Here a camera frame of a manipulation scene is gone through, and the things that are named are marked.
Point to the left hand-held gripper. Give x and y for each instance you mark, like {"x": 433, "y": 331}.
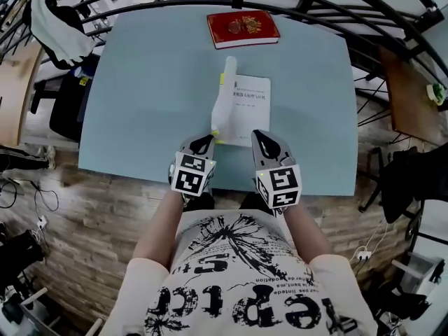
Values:
{"x": 190, "y": 173}

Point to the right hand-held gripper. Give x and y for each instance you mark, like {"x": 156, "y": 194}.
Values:
{"x": 281, "y": 184}

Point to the white and yellow paperback book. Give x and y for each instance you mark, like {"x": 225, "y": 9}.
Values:
{"x": 250, "y": 114}

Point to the person's left forearm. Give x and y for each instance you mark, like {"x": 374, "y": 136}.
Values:
{"x": 159, "y": 229}

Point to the person's right forearm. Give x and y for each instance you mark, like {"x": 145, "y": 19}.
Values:
{"x": 306, "y": 233}

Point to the red hardcover book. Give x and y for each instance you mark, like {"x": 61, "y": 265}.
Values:
{"x": 241, "y": 30}

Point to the person's black trousers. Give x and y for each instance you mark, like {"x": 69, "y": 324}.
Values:
{"x": 199, "y": 201}

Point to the white printed t-shirt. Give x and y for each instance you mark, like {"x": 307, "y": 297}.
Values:
{"x": 245, "y": 278}

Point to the white power strip with plugs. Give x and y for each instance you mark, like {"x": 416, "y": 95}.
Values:
{"x": 362, "y": 254}

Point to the black fabric chair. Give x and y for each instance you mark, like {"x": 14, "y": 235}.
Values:
{"x": 409, "y": 180}

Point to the black office chair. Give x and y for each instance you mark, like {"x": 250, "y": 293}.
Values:
{"x": 68, "y": 93}

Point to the brown wooden side table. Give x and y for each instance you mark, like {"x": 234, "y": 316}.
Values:
{"x": 406, "y": 93}

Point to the small white power strip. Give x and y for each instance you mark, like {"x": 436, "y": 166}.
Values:
{"x": 42, "y": 221}

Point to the small potted plant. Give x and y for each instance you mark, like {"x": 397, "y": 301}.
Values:
{"x": 437, "y": 93}

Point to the white garment on chair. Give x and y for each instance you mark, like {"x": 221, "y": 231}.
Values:
{"x": 56, "y": 30}

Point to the light wooden desk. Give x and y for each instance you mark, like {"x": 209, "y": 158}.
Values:
{"x": 14, "y": 89}

